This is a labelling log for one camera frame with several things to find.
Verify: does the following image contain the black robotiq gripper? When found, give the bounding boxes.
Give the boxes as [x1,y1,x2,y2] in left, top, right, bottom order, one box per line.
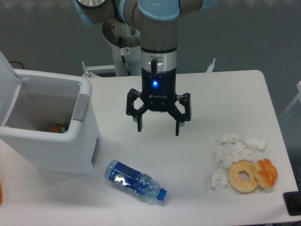
[126,67,191,137]

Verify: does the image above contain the white trash can lid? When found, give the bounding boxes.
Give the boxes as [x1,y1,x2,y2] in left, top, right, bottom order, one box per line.
[0,52,22,126]

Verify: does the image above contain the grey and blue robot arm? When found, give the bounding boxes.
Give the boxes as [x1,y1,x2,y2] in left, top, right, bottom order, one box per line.
[74,0,214,131]

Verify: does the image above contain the white trash can body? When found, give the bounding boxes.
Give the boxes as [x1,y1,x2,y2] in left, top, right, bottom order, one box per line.
[0,70,99,174]

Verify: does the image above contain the blue labelled plastic bottle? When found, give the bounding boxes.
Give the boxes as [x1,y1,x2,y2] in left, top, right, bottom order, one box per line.
[104,160,167,204]

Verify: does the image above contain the large crumpled white tissue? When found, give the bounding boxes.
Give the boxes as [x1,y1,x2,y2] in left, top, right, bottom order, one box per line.
[214,133,268,169]

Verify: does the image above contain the green item in bin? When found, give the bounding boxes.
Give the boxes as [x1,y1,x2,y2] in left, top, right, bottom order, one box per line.
[58,122,69,133]

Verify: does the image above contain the small crumpled white tissue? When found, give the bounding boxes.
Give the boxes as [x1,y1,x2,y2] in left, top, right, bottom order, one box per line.
[210,169,228,194]

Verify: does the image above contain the orange item in bin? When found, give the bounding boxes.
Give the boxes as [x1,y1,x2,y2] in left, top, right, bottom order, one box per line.
[49,125,63,133]

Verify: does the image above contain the orange twisted pastry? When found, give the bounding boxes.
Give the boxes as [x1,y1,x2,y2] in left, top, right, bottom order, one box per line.
[254,158,278,189]

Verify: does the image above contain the white furniture at right edge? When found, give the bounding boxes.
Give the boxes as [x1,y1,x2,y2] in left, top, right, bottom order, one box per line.
[279,81,301,127]

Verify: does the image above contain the black device at edge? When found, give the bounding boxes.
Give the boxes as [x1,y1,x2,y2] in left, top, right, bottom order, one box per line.
[283,191,301,216]

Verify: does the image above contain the orange object at left edge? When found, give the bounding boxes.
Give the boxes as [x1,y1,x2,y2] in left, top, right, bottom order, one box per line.
[0,182,3,206]

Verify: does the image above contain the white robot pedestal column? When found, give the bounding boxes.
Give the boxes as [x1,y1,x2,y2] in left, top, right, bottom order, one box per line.
[102,18,143,77]

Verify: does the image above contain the white metal base frame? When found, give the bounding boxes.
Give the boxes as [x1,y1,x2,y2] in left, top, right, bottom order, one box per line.
[81,58,217,77]

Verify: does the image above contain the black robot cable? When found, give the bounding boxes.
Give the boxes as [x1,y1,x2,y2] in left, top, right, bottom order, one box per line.
[119,35,132,77]

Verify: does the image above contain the plain ring donut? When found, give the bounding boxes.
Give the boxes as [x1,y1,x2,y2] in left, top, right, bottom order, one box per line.
[227,161,258,194]

